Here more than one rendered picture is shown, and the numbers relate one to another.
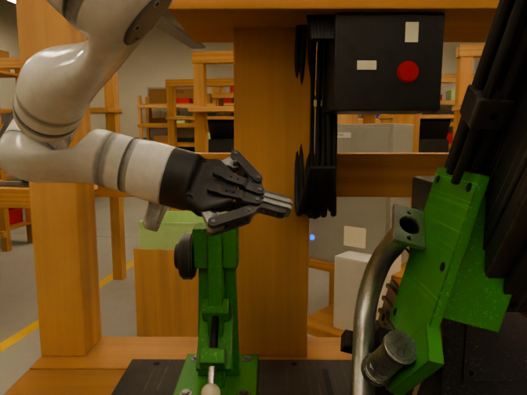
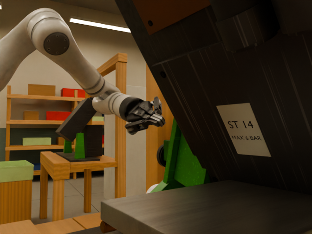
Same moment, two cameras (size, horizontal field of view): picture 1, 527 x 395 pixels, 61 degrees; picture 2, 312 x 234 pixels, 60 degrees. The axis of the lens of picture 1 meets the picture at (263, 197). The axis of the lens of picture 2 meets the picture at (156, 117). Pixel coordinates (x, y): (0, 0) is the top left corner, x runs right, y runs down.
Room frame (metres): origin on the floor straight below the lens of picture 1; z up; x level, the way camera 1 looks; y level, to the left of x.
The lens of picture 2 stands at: (0.16, -0.55, 1.20)
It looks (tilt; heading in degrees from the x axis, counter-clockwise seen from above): 3 degrees up; 54
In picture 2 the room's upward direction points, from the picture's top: straight up
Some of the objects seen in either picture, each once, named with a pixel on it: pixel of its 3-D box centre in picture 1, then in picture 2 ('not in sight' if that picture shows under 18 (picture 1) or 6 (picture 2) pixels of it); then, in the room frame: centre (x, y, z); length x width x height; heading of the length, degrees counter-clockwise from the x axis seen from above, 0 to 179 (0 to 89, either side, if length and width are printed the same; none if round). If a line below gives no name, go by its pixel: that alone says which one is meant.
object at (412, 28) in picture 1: (379, 67); not in sight; (0.78, -0.20, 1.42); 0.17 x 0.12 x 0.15; 90
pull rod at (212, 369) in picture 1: (212, 378); not in sight; (0.61, 0.08, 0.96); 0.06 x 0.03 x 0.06; 0
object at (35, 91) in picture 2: not in sight; (73, 132); (2.54, 6.24, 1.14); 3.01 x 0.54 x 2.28; 171
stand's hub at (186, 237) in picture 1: (185, 255); (166, 155); (0.70, 0.13, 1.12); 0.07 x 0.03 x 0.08; 0
